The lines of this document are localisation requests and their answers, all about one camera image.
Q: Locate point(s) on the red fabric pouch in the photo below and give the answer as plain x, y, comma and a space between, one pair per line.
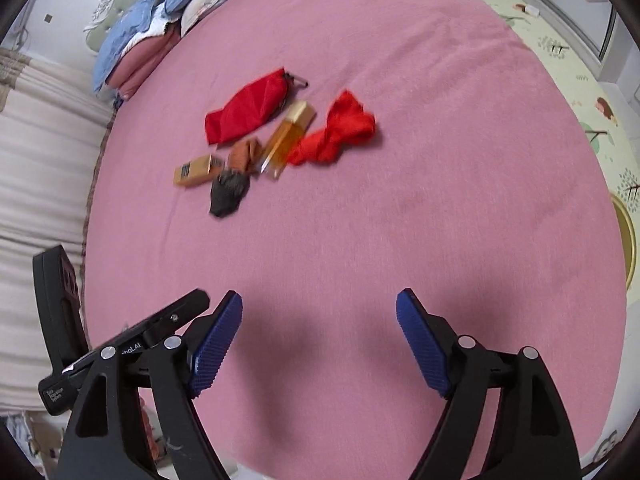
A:
245, 110

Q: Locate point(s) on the cream pillow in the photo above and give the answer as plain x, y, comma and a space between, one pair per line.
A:
210, 5

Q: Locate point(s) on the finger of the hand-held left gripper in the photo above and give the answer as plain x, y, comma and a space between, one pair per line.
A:
185, 307

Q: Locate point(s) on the folded pink blanket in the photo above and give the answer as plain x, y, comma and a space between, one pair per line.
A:
145, 62

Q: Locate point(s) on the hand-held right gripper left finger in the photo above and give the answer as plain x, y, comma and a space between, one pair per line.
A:
215, 345

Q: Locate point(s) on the black cloth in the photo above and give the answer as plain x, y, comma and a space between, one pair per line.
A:
227, 195

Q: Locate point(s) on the tan cardboard box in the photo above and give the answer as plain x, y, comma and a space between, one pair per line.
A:
200, 171

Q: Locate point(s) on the cream curtain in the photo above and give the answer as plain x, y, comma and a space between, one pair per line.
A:
40, 185

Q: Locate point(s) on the printed play mat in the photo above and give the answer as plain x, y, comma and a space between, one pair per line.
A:
575, 85

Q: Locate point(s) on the gold round rim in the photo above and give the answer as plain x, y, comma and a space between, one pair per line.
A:
624, 240

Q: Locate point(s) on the red cloth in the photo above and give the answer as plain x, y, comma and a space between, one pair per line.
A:
345, 125

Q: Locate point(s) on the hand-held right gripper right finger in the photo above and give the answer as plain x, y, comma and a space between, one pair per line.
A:
422, 345

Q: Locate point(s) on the white cloth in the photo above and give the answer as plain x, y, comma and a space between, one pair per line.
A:
160, 22

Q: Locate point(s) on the amber glass bottle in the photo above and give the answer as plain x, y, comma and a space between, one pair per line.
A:
285, 140

